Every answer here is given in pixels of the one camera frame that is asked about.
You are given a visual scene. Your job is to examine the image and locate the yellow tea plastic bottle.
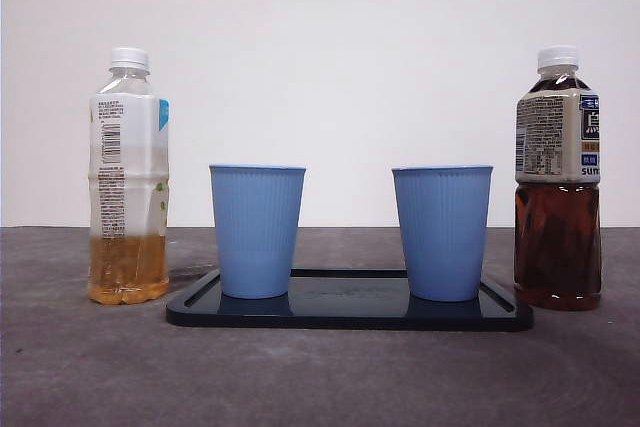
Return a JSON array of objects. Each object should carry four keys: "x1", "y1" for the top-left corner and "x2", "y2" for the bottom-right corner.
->
[{"x1": 87, "y1": 46, "x2": 172, "y2": 306}]

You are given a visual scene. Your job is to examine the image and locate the dark tea plastic bottle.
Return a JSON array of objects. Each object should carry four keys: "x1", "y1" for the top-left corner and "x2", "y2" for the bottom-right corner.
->
[{"x1": 513, "y1": 45, "x2": 603, "y2": 312}]

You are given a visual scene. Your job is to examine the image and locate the blue ribbed cup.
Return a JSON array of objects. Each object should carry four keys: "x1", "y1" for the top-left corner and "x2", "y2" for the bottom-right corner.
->
[
  {"x1": 208, "y1": 163, "x2": 307, "y2": 300},
  {"x1": 391, "y1": 164, "x2": 495, "y2": 303}
]

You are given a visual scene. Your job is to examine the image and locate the dark blue tray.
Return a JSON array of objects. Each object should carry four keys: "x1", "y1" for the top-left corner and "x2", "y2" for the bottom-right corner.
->
[{"x1": 165, "y1": 268, "x2": 535, "y2": 333}]

